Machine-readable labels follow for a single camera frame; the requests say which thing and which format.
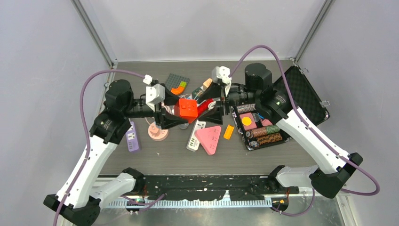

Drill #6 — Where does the red glitter microphone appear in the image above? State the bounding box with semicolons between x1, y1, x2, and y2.
197;98;214;116

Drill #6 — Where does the grey building baseplate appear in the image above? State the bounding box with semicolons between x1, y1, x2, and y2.
165;73;190;90

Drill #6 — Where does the purple power strip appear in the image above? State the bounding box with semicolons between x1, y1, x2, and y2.
126;121;141;153

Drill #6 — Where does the yellow curved block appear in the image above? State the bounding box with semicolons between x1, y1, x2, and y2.
223;124;235;140

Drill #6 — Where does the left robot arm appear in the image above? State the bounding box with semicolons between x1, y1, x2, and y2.
44;80;186;226

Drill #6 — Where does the pink round socket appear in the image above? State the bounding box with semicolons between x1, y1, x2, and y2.
147;122;169;141

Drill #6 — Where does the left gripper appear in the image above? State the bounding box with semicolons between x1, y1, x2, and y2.
123;84;188;128

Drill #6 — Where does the beige cube adapter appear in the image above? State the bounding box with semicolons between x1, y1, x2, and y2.
202;78;213;91

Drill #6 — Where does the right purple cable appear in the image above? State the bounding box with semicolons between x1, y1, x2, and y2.
229;45;381;218

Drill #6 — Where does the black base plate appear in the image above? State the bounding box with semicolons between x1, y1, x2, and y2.
133;175;299;201

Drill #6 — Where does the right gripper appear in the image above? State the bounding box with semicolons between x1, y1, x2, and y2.
198;81;259;125

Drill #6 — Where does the pink triangular socket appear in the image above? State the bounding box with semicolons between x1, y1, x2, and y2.
195;126;222;155

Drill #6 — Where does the red cube adapter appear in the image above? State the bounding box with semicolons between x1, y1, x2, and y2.
174;98;198;124

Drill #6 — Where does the orange curved block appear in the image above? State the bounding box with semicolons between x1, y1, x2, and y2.
171;81;187;96

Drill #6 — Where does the black poker chip case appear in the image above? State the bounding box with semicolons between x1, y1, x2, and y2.
231;66;330;151

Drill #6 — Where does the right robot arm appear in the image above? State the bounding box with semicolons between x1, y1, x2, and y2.
199;63;363;198

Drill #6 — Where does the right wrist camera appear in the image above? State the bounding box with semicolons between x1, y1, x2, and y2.
211;66;232;95

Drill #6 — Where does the small white power strip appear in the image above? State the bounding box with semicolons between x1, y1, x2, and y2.
186;120;206;152

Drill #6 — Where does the dark green cube adapter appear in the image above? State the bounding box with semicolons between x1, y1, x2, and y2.
192;87;204;99

